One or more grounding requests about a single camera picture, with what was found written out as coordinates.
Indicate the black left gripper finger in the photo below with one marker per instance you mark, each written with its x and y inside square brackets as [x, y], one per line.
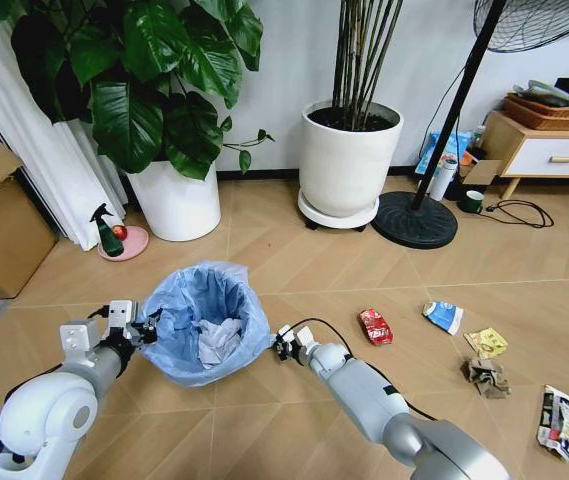
[148, 337]
[155, 318]

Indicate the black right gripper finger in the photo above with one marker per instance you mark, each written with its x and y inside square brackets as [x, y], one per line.
[283, 333]
[280, 354]

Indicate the trash bin with blue bag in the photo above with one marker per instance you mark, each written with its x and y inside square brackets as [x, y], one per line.
[244, 310]

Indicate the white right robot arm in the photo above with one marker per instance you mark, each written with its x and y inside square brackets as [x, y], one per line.
[364, 395]

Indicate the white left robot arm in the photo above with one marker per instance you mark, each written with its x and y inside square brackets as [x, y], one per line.
[49, 405]

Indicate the crumpled white paper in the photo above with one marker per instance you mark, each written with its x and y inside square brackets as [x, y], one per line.
[220, 342]

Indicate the pink plate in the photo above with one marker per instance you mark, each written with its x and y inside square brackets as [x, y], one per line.
[129, 245]

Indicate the crushed red wrapper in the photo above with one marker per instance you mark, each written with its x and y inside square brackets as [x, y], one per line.
[376, 327]

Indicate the red apple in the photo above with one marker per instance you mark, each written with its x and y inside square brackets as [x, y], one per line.
[120, 232]

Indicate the dark green spray bottle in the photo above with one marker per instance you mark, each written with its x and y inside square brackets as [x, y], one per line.
[109, 232]

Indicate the white tapered plant pot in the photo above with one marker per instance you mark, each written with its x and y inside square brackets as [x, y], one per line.
[176, 205]

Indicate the white wheeled pot saucer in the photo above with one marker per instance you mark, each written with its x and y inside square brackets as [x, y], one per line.
[336, 217]

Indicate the crushed white blue carton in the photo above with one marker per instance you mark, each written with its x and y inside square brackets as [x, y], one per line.
[443, 316]

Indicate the black standing fan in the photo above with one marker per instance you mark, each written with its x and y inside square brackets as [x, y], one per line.
[416, 220]

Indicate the white round plant pot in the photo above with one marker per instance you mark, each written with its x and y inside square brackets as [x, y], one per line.
[349, 160]

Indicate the crumpled yellow wrapper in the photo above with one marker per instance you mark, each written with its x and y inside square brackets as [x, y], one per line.
[487, 343]

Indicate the crumpled brown paper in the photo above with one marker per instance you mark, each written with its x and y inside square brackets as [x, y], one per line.
[486, 378]

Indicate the white pleated curtain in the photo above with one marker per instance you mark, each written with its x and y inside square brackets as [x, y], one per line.
[39, 145]

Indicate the white thermos bottle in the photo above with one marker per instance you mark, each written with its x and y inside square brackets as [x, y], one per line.
[443, 177]

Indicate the dark green mug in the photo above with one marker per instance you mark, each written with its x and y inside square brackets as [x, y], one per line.
[472, 202]

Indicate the large leafy green plant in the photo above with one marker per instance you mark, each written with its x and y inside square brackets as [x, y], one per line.
[129, 85]

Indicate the blue plastic bag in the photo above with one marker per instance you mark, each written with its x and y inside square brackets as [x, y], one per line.
[439, 150]

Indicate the small open cardboard box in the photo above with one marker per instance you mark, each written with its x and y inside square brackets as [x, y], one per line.
[481, 172]

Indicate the black white snack packet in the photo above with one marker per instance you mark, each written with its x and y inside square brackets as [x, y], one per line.
[559, 422]

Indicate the tall thin-stemmed plant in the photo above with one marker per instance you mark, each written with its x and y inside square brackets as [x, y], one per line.
[361, 55]

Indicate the wooden cabinet with white drawer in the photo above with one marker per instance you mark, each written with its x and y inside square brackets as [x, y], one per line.
[549, 150]

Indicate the brown wicker basket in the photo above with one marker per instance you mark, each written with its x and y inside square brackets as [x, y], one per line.
[554, 115]

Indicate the grey items in basket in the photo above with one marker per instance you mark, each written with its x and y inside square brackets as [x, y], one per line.
[559, 92]

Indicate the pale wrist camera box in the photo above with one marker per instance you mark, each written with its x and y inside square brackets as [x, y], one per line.
[305, 337]
[120, 315]

